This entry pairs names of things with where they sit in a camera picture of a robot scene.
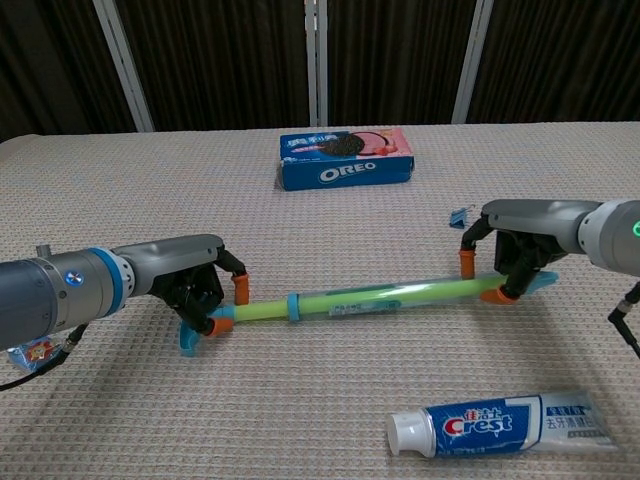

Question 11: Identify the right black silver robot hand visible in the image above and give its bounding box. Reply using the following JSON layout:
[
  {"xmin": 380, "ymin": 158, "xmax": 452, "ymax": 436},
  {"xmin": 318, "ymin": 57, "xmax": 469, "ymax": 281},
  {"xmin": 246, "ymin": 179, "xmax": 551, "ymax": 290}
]
[{"xmin": 458, "ymin": 198, "xmax": 599, "ymax": 305}]

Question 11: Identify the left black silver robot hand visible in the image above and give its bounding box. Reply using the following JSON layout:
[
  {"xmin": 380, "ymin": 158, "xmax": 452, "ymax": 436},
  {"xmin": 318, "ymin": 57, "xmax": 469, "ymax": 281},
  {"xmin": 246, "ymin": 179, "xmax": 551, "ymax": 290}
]
[{"xmin": 113, "ymin": 233, "xmax": 250, "ymax": 337}]

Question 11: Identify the blue green toy pump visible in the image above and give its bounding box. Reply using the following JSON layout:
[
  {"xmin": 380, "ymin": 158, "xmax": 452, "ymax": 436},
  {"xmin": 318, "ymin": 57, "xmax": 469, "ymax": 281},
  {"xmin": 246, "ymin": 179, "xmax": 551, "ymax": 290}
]
[{"xmin": 178, "ymin": 269, "xmax": 559, "ymax": 359}]

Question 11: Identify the blue pink Oreo box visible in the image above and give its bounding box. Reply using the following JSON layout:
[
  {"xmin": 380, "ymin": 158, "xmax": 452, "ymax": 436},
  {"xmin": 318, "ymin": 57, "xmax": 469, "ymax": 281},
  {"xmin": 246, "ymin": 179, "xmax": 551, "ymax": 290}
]
[{"xmin": 273, "ymin": 127, "xmax": 416, "ymax": 192}]

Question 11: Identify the beige woven tablecloth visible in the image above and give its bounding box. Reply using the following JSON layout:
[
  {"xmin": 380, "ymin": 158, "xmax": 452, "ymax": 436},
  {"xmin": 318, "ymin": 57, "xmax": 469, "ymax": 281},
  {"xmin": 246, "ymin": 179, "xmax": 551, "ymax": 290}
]
[{"xmin": 0, "ymin": 119, "xmax": 640, "ymax": 480}]

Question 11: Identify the small blue eraser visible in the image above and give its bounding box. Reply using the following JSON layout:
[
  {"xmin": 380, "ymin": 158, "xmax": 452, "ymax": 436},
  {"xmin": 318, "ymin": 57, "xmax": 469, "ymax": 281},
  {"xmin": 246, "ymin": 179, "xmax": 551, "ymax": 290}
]
[{"xmin": 448, "ymin": 204, "xmax": 476, "ymax": 231}]

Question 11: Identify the small blue candy packet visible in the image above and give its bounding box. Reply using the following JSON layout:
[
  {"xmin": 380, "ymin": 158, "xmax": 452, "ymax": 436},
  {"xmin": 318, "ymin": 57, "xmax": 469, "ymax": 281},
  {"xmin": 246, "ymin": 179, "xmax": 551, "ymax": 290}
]
[{"xmin": 7, "ymin": 335, "xmax": 64, "ymax": 374}]

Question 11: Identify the dark ribbed partition panel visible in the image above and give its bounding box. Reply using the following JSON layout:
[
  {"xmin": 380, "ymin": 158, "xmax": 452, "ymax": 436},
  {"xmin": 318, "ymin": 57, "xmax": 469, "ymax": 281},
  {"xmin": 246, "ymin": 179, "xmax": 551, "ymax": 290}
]
[
  {"xmin": 0, "ymin": 0, "xmax": 139, "ymax": 144},
  {"xmin": 325, "ymin": 0, "xmax": 476, "ymax": 127},
  {"xmin": 114, "ymin": 0, "xmax": 311, "ymax": 132},
  {"xmin": 467, "ymin": 0, "xmax": 640, "ymax": 125}
]

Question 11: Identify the Crest toothpaste tube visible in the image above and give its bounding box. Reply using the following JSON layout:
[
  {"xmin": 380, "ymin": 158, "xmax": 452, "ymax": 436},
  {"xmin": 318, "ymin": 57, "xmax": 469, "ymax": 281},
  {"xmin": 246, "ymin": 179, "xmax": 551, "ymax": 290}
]
[{"xmin": 384, "ymin": 389, "xmax": 619, "ymax": 459}]

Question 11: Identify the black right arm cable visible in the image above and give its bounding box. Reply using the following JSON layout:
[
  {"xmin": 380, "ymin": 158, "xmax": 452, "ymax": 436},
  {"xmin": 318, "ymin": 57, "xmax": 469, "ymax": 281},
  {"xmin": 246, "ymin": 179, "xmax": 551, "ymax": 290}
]
[{"xmin": 607, "ymin": 280, "xmax": 640, "ymax": 359}]

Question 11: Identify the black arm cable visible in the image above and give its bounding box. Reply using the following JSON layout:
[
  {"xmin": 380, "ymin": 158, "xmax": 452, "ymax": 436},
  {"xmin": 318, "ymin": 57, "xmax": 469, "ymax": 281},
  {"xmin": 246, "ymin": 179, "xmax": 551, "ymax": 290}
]
[
  {"xmin": 607, "ymin": 280, "xmax": 640, "ymax": 359},
  {"xmin": 0, "ymin": 323, "xmax": 90, "ymax": 392}
]

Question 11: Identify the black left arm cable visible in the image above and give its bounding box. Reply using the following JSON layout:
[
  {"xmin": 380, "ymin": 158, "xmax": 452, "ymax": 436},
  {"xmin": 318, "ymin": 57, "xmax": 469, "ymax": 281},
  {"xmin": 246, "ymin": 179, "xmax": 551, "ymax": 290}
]
[{"xmin": 0, "ymin": 323, "xmax": 90, "ymax": 392}]

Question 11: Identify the white partition frame post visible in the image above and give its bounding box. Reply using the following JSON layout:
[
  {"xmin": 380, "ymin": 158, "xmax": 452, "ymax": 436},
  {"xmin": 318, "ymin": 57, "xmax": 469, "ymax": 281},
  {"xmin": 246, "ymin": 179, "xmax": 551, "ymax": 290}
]
[
  {"xmin": 303, "ymin": 0, "xmax": 330, "ymax": 127},
  {"xmin": 451, "ymin": 0, "xmax": 495, "ymax": 125},
  {"xmin": 91, "ymin": 0, "xmax": 155, "ymax": 133}
]

